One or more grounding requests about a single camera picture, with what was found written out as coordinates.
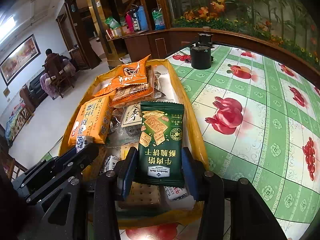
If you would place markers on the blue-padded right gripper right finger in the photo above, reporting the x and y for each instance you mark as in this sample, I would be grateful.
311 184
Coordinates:
193 171

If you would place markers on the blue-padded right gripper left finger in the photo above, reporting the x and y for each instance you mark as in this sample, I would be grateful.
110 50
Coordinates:
125 171

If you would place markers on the dark green cracker packet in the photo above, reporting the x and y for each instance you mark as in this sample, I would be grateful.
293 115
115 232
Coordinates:
160 144

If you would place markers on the large orange biscuit pack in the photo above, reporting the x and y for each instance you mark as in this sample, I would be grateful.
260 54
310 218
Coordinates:
93 120

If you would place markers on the small orange snack bag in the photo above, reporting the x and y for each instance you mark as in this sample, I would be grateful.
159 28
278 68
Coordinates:
124 75

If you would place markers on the green-ended cracker packet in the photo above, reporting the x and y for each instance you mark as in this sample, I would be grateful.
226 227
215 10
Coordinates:
142 196

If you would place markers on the orange clear cracker pack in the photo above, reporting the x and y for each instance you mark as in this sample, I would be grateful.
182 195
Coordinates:
135 93

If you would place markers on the small blue-white candy packet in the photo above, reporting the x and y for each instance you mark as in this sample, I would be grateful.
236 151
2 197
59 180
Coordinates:
82 141

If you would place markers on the yellow snack tray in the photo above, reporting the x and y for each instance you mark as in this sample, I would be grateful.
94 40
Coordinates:
194 138

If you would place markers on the seated person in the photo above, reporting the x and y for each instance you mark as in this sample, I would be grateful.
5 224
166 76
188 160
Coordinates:
59 74

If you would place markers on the black canister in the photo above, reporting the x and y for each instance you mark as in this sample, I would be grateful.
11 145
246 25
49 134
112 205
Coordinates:
201 58

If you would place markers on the framed wall painting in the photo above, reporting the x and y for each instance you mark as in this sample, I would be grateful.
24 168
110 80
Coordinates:
19 58

